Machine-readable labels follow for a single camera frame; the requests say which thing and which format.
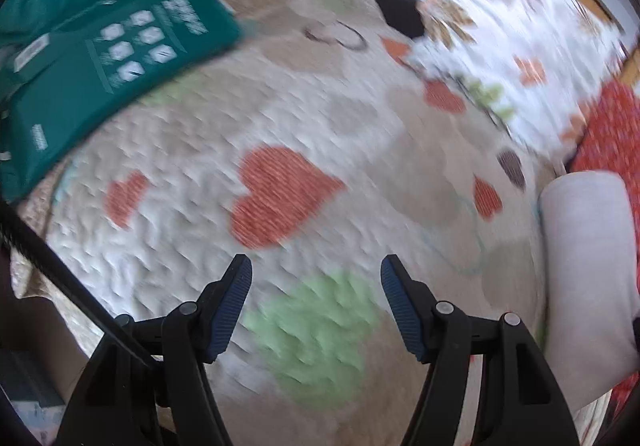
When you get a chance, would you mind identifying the quilted heart-print blanket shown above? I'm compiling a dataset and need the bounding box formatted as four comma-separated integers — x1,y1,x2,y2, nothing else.
10,0,623,446

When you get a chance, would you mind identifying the white towel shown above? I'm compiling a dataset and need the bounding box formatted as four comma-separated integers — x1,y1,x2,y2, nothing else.
537,171,640,413

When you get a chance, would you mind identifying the black cloth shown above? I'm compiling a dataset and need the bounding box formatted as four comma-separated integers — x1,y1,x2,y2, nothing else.
374,0,427,39

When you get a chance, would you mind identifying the white floral pillow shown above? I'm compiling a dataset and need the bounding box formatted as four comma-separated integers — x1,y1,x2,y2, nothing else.
407,0,632,163

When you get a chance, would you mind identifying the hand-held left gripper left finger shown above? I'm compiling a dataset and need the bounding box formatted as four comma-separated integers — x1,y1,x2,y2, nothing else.
52,254,253,446

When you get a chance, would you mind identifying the black strap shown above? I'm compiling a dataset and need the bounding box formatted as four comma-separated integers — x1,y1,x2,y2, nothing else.
0,205,162,373

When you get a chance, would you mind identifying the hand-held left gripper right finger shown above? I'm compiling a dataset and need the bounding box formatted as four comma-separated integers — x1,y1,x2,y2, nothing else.
380,254,581,446

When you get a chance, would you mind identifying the orange floral cloth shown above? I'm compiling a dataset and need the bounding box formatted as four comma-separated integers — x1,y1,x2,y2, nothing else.
569,80,640,419

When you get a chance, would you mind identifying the green printed packet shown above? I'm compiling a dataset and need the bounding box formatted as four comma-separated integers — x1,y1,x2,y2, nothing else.
0,0,247,203

